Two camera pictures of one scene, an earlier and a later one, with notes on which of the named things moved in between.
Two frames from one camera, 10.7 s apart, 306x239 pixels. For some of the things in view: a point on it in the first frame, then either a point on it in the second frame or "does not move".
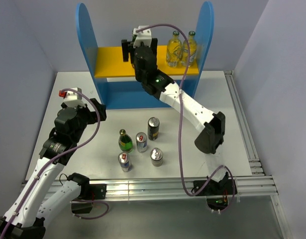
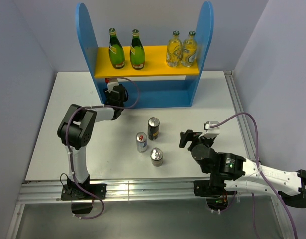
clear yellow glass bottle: x=193 y=50 does not move
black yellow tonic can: x=156 y=155 does not move
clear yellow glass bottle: x=174 y=51 does not move
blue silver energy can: x=141 y=139 does not move
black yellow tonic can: x=153 y=128 does not move
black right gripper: x=127 y=47 → x=189 y=135
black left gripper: x=93 y=115 → x=107 y=94
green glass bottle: x=125 y=142 → x=116 y=52
